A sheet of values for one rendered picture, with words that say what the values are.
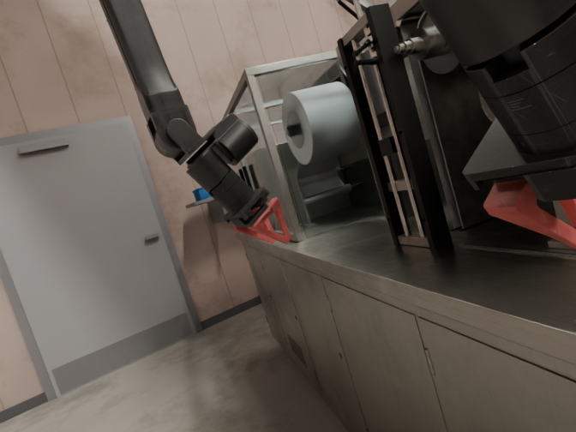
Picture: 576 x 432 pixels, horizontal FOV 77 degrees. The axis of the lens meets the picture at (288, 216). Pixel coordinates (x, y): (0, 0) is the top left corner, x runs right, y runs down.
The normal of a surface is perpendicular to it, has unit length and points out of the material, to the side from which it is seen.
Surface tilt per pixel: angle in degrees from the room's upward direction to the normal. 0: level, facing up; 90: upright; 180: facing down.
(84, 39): 90
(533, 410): 90
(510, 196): 30
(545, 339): 90
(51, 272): 90
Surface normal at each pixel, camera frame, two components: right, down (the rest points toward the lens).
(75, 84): 0.44, -0.06
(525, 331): -0.91, 0.30
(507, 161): -0.67, -0.68
